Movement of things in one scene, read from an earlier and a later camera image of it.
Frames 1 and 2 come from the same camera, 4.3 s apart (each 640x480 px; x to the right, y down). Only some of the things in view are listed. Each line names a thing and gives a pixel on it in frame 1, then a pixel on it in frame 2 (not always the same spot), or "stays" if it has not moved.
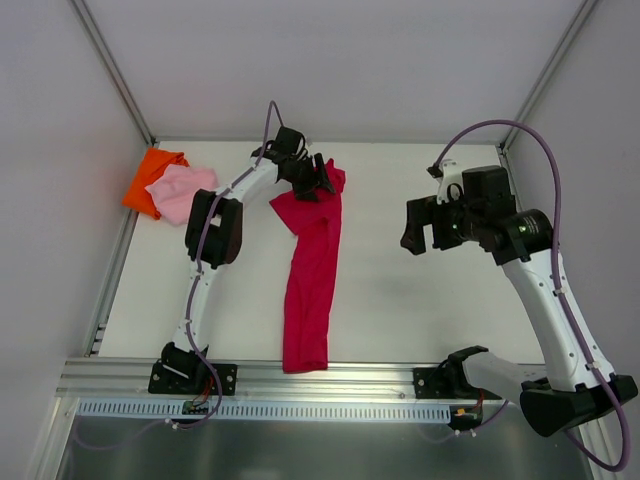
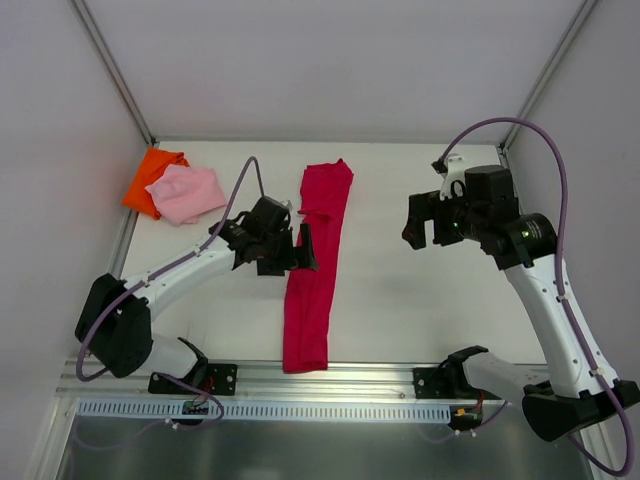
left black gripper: [310, 177] → [288, 251]
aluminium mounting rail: [256, 379] stays
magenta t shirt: [311, 273] stays
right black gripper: [432, 226] stays
